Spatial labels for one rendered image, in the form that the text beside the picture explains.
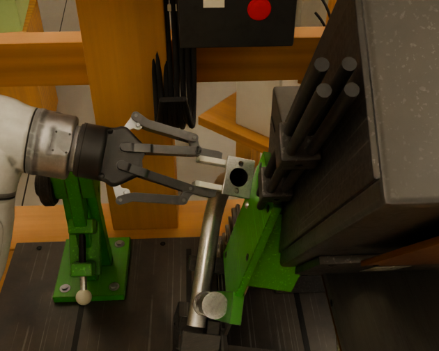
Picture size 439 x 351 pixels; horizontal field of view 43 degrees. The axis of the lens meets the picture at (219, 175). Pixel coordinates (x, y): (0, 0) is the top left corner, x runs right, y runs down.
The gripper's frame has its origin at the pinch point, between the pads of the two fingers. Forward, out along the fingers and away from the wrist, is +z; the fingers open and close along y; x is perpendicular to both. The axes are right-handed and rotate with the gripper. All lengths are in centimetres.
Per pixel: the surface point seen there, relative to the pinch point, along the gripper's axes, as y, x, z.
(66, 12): 147, 362, -70
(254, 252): -9.9, -8.2, 4.6
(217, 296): -16.9, 0.3, 2.5
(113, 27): 22.2, 12.6, -19.0
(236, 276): -13.7, -1.5, 4.4
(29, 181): 4, 207, -52
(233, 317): -19.1, -2.4, 4.7
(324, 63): 2.4, -46.8, -4.0
